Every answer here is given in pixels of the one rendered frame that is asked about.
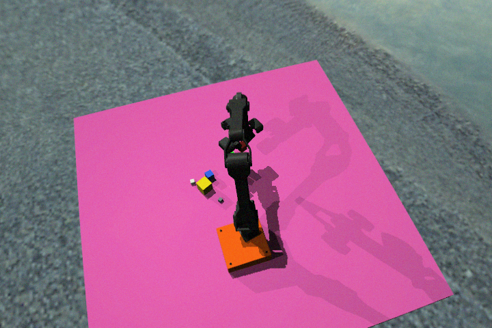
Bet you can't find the blue cube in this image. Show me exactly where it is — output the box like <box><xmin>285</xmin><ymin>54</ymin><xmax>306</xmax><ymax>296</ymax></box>
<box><xmin>204</xmin><ymin>170</ymin><xmax>214</xmax><ymax>181</ymax></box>

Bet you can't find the yellow block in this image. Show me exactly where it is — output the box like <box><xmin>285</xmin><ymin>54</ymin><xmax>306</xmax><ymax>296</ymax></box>
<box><xmin>196</xmin><ymin>176</ymin><xmax>213</xmax><ymax>195</ymax></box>

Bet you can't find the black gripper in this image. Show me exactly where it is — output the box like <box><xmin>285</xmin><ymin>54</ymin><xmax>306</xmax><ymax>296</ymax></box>
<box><xmin>219</xmin><ymin>118</ymin><xmax>263</xmax><ymax>154</ymax></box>

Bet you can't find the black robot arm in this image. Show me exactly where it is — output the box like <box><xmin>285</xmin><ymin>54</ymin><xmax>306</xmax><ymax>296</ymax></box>
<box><xmin>221</xmin><ymin>92</ymin><xmax>260</xmax><ymax>242</ymax></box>

